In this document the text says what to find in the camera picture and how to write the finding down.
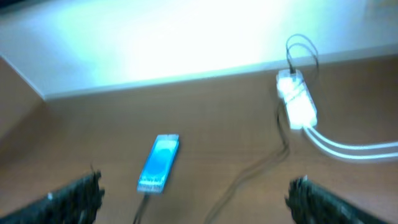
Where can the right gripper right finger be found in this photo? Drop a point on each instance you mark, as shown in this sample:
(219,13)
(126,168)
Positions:
(311,203)

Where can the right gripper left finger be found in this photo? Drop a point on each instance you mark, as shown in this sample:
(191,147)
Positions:
(76,202)

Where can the blue Samsung smartphone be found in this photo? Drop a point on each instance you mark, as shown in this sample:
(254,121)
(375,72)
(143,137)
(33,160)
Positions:
(156,170)

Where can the white power strip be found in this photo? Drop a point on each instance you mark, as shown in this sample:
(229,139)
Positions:
(299,105)

